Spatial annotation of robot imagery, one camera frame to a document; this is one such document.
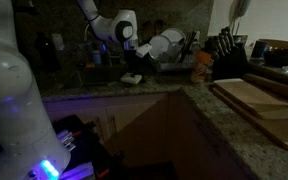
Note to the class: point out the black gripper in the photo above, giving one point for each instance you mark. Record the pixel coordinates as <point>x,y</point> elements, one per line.
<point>133,60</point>

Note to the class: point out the pale yellow sponge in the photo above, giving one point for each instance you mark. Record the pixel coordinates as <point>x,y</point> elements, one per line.
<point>131,79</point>

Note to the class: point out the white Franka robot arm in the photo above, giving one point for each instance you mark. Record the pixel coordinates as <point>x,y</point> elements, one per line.
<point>14,100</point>

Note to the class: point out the orange sponge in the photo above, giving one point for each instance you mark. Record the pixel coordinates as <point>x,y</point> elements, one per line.
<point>90,65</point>

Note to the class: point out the steel sink basin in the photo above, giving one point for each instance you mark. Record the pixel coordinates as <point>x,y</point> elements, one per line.
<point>100,76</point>

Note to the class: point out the large white plate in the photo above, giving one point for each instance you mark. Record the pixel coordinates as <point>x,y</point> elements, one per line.
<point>160,46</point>

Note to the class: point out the white blue soap bottle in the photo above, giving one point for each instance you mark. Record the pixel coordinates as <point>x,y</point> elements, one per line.
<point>96,58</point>

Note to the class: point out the wooden spatula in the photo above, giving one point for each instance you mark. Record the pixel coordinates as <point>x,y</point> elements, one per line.
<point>147,29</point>

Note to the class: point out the grey dish rack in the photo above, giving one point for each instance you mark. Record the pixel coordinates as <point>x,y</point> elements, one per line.
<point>177,66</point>

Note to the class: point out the wooden spoon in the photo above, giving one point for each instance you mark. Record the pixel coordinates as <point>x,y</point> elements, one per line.
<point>158,26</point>

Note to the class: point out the small white plate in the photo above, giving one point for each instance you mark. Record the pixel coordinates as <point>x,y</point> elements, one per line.
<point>177,34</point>

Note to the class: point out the metal kitchen faucet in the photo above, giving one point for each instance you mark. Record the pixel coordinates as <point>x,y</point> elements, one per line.
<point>86,33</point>

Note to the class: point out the black rack utensils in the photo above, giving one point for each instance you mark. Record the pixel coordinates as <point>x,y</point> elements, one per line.
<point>188,43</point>

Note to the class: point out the orange plastic container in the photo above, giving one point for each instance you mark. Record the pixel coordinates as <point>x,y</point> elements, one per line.
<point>200,66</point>

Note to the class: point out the wooden base cabinets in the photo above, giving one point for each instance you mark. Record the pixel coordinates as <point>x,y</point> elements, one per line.
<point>144,140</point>

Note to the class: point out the dark countertop appliance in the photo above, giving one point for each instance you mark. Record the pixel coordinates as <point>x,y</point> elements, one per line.
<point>44,53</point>

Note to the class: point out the black knife block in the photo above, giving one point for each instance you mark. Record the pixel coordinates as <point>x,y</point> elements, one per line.
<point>230,65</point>

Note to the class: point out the dark utensil holder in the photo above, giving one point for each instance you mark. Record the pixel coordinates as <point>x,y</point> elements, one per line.
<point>240,40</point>

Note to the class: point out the small wooden cutting board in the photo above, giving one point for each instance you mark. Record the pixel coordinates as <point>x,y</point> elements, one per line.
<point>250,96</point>

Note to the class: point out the long dark wooden board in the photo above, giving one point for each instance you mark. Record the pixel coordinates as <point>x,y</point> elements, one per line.
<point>274,86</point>

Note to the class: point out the dark wide bowl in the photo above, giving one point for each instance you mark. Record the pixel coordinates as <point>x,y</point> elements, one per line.
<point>282,56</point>

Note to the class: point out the large wooden cutting board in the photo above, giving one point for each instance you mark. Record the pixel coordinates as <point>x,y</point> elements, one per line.
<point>284,133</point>

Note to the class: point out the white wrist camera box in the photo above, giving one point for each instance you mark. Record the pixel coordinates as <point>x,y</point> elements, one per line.
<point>144,50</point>

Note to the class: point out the white wall outlet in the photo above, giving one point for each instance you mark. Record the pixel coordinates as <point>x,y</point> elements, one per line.
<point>58,42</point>

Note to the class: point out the aluminium frame rail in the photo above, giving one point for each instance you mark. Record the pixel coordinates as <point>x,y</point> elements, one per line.
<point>79,171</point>
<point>65,140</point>

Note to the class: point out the white wall phone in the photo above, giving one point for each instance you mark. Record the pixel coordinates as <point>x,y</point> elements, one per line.
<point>240,8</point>

